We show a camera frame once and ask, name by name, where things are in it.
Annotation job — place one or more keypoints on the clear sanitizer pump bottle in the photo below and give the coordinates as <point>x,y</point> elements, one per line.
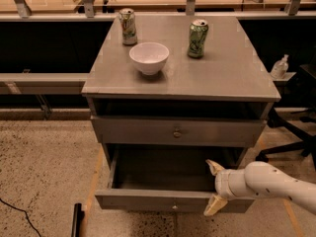
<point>280,67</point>

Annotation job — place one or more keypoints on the right dented green can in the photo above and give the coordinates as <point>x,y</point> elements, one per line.
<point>197,35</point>

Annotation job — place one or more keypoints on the grey drawer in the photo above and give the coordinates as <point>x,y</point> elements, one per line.
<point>221,132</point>
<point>164,178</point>

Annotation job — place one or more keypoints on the white ceramic bowl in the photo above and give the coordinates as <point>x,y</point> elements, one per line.
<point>149,57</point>

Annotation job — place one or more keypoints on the black bar on floor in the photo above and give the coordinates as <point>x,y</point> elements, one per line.
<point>77,218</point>

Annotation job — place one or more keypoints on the grey wooden drawer cabinet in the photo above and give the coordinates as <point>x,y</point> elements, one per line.
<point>229,82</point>

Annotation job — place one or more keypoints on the dented green can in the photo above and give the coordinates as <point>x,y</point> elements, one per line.
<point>197,35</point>
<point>127,21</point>

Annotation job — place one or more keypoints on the left dented green can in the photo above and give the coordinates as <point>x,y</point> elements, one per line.
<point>127,21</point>

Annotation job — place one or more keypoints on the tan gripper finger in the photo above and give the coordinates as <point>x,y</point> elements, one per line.
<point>215,203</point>
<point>214,167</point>

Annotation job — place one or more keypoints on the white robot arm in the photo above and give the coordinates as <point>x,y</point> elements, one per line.
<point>257,180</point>

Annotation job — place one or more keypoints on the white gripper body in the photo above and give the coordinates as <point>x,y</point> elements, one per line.
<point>222,184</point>

